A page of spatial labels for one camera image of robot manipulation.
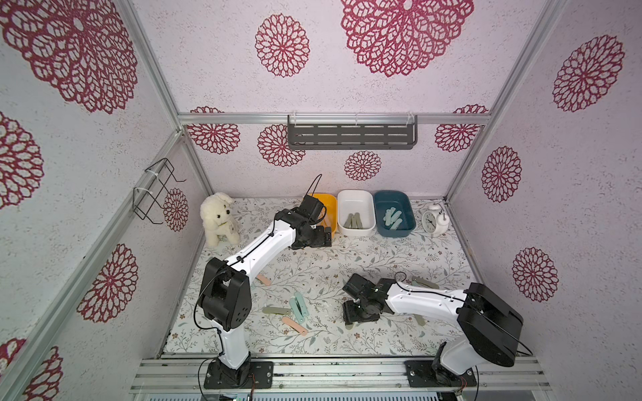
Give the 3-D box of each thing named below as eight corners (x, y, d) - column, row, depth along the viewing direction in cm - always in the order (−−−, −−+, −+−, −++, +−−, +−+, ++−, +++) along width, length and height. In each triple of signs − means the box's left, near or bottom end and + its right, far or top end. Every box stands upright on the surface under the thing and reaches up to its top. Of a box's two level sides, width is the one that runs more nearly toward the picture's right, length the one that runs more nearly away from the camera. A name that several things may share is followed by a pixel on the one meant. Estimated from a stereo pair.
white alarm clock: (432, 241, 108) (443, 222, 98) (417, 224, 113) (426, 206, 104) (440, 237, 109) (452, 219, 99) (425, 221, 115) (434, 202, 105)
